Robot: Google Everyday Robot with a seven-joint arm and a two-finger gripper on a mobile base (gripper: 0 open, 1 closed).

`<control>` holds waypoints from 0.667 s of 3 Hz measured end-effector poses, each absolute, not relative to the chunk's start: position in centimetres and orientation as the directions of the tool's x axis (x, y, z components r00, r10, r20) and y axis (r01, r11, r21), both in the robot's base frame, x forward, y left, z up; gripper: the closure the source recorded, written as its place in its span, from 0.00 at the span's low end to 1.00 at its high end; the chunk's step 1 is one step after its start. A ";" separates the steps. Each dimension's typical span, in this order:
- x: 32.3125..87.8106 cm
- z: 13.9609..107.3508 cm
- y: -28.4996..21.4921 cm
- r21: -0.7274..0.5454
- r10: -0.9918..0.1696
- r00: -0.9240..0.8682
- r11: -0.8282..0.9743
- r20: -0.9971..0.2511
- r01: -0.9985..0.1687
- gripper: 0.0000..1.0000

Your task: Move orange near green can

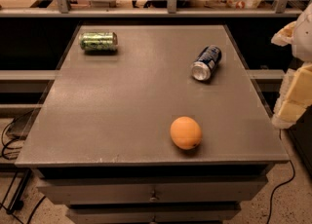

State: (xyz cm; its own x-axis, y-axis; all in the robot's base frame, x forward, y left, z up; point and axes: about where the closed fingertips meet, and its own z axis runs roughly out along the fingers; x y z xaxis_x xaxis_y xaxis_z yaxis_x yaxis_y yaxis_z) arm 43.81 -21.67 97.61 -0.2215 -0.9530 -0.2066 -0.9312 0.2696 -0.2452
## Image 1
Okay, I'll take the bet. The blue soda can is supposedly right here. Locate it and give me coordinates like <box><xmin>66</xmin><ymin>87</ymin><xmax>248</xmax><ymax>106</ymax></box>
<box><xmin>191</xmin><ymin>45</ymin><xmax>222</xmax><ymax>81</ymax></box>

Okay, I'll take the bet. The lower grey drawer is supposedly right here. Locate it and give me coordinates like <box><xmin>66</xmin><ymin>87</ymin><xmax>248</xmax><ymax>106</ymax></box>
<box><xmin>66</xmin><ymin>205</ymin><xmax>241</xmax><ymax>224</ymax></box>

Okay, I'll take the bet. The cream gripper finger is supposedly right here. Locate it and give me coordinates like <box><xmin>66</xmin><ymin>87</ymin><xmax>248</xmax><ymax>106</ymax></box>
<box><xmin>272</xmin><ymin>63</ymin><xmax>312</xmax><ymax>129</ymax></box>
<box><xmin>271</xmin><ymin>21</ymin><xmax>295</xmax><ymax>47</ymax></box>

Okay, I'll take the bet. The grey drawer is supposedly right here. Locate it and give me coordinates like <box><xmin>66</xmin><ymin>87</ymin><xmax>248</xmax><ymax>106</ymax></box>
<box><xmin>66</xmin><ymin>205</ymin><xmax>241</xmax><ymax>224</ymax></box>
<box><xmin>37</xmin><ymin>175</ymin><xmax>267</xmax><ymax>205</ymax></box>

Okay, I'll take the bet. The upper grey drawer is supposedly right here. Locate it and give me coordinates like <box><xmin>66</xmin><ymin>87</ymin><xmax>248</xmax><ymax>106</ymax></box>
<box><xmin>37</xmin><ymin>175</ymin><xmax>267</xmax><ymax>205</ymax></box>

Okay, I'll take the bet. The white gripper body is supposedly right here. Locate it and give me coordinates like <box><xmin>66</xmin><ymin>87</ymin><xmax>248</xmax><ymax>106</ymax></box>
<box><xmin>292</xmin><ymin>4</ymin><xmax>312</xmax><ymax>62</ymax></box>

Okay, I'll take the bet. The black cables left floor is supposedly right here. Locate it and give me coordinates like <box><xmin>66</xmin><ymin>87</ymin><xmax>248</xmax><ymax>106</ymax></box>
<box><xmin>0</xmin><ymin>110</ymin><xmax>47</xmax><ymax>224</ymax></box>

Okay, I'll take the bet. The orange fruit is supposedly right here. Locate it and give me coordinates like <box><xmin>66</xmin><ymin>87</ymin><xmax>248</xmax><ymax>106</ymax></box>
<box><xmin>170</xmin><ymin>116</ymin><xmax>202</xmax><ymax>150</ymax></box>

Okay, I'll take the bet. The grey drawer cabinet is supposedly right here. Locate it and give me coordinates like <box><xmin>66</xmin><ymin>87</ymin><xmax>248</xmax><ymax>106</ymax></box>
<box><xmin>17</xmin><ymin>25</ymin><xmax>288</xmax><ymax>209</ymax></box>

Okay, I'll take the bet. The green soda can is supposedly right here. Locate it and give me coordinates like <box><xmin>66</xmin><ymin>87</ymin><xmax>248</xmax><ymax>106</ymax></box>
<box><xmin>79</xmin><ymin>32</ymin><xmax>118</xmax><ymax>51</ymax></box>

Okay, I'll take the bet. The black cable right floor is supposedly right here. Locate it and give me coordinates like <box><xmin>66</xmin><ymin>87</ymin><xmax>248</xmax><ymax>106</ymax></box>
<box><xmin>265</xmin><ymin>129</ymin><xmax>296</xmax><ymax>224</ymax></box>

